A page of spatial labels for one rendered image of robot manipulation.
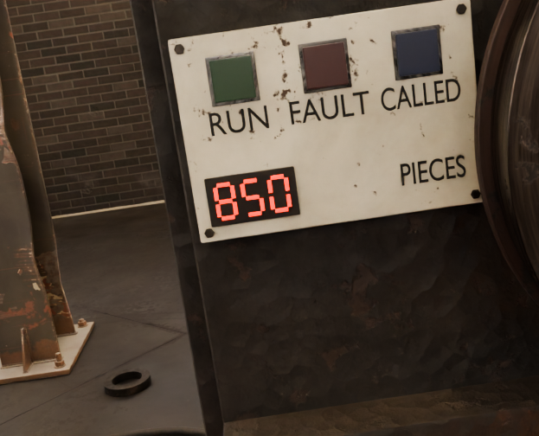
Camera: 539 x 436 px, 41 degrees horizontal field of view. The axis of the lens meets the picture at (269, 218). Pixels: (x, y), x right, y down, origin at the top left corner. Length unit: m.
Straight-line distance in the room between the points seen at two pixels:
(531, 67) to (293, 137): 0.21
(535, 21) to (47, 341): 3.01
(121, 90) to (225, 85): 6.06
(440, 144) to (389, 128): 0.05
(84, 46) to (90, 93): 0.41
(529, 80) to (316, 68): 0.18
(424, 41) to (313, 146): 0.13
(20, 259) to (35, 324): 0.30
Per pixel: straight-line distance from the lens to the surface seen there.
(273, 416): 0.74
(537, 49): 0.55
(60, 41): 6.77
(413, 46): 0.65
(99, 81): 6.71
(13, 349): 3.44
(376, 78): 0.65
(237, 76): 0.63
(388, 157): 0.66
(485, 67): 0.60
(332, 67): 0.64
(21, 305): 3.35
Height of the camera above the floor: 1.22
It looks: 13 degrees down
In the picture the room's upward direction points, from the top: 8 degrees counter-clockwise
